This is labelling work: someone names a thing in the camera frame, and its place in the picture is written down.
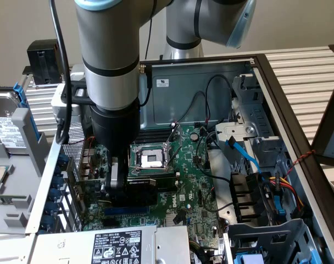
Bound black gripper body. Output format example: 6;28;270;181
89;99;142;158

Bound green GPU card black fan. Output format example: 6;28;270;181
67;158;159;212

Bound thin metal locking lever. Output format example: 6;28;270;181
164;121;177;145
129;164;175;174

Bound black RAM slot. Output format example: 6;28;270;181
139;137;170;144
139;128;172;134
139;131;171;138
155;172;181;184
127;173;181;181
155;179;181;193
155;180;180;188
139;135;170;141

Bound CPU socket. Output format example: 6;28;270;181
130;142;175;177

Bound blue slot retainer clip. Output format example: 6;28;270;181
53;173;66;189
47;202;60;217
50;188;63;203
58;153;70;168
42;216;57;230

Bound silver finned chipset heatsink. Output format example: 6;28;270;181
165;213;182;227

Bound metal socket cover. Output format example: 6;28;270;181
164;122;184;155

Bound silver power supply unit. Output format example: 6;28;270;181
26;224;190;264

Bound open grey PC case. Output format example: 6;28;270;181
24;53;334;264

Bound green motherboard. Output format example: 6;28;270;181
81;125;225;250

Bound black box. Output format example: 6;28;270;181
26;39;61;85

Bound grey plastic parts rack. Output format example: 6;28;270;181
0;107;51;234

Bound green RAM stick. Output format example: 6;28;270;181
0;192;27;206

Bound metal disk bay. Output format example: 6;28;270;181
215;73;293;177

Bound black plastic fan holder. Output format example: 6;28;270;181
229;170;270;224

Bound blue drive carrier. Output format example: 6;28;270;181
235;252;264;264

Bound grey metal drive cage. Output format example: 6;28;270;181
223;217;331;264

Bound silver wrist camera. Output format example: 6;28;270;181
51;64;87;124

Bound black cable gold connector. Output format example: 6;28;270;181
138;63;153;108

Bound thick black camera cable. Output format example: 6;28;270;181
48;0;73;146

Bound thin black cable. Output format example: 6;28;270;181
144;15;154;60

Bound thin black wire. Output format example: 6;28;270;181
196;131;232;184
204;73;233;124

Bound silver hard disk blue frame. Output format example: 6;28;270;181
0;82;30;155

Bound blue flat SATA wire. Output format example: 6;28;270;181
226;136;286;218

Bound coloured power wire bundle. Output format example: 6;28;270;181
261;172;305;212

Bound red black twisted wire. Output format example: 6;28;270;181
283;149;316;177

